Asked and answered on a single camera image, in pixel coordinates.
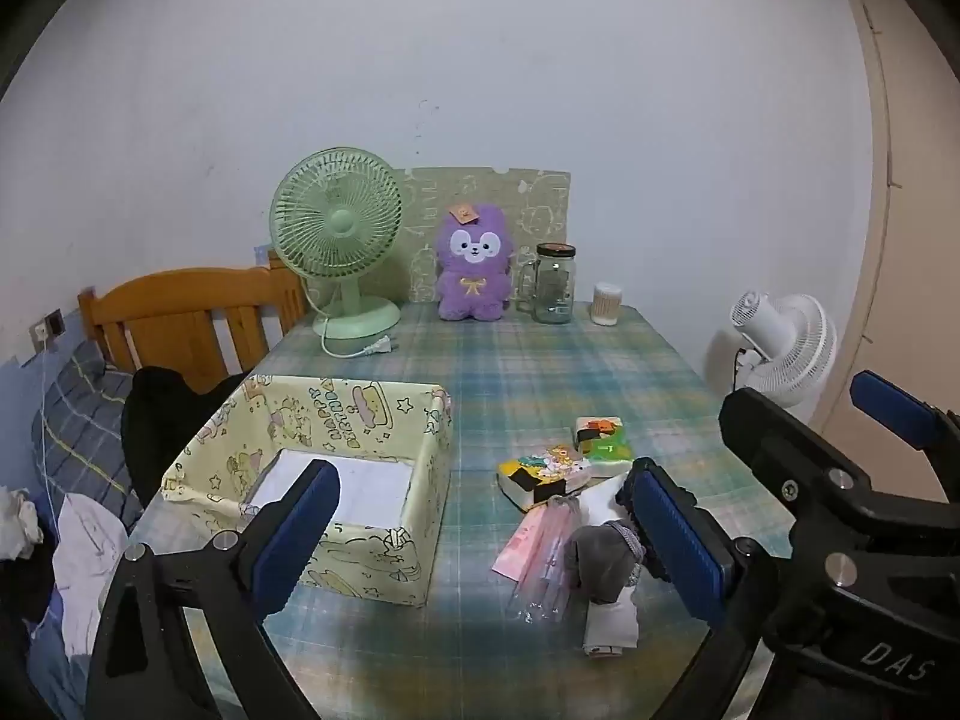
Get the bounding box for crumpled white cloth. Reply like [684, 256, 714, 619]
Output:
[0, 487, 44, 562]

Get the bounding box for black garment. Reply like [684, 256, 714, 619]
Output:
[121, 366, 248, 511]

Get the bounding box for dark cloth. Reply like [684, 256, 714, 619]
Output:
[0, 555, 68, 691]

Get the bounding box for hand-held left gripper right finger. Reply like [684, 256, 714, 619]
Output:
[621, 457, 880, 720]

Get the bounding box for purple plush toy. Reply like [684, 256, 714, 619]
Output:
[435, 201, 518, 322]

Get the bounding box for green tissue pack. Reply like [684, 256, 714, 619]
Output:
[571, 416, 637, 481]

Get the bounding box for wall socket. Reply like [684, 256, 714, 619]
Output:
[28, 307, 67, 353]

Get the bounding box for white garment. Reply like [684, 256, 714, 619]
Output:
[56, 493, 132, 661]

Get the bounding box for cartoon print tissue pack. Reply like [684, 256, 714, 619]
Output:
[496, 444, 593, 515]

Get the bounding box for green desk fan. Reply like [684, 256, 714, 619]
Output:
[270, 147, 406, 359]

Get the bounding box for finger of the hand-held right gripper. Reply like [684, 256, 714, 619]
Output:
[851, 371, 960, 500]
[718, 388, 960, 542]

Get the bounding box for plaid tablecloth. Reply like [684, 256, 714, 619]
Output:
[127, 300, 796, 720]

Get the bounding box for glass jar mug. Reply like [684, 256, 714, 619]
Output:
[516, 242, 578, 325]

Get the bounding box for beige door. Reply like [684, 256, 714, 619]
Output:
[814, 0, 960, 466]

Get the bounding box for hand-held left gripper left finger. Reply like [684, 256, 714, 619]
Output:
[85, 457, 341, 720]

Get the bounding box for blue bedsheet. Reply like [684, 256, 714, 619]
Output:
[26, 592, 98, 720]

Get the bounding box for yellow cartoon print storage box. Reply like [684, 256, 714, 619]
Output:
[161, 373, 455, 608]

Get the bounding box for white standing fan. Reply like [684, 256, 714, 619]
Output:
[701, 289, 839, 425]

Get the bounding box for wooden bed headboard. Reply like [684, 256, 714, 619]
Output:
[77, 259, 308, 395]

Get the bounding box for pink packet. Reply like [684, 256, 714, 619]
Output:
[491, 502, 560, 578]

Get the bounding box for patterned green cardboard board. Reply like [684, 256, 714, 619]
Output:
[405, 167, 572, 305]

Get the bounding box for grey sock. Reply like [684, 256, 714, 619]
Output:
[562, 517, 647, 608]

